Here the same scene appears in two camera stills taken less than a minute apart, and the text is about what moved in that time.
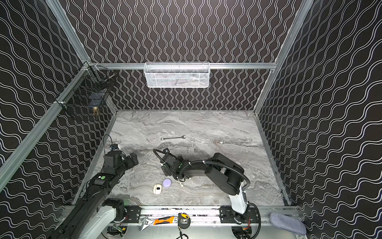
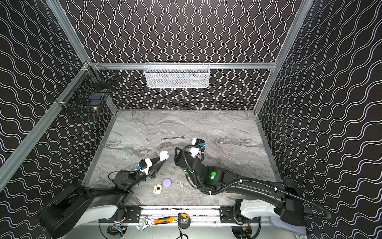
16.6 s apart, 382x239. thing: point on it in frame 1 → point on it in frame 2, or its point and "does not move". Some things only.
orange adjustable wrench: (147, 221) does not move
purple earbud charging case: (167, 182) does not move
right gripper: (168, 163) → (190, 157)
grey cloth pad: (287, 223) does not move
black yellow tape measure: (184, 220) does not move
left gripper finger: (134, 158) → (156, 164)
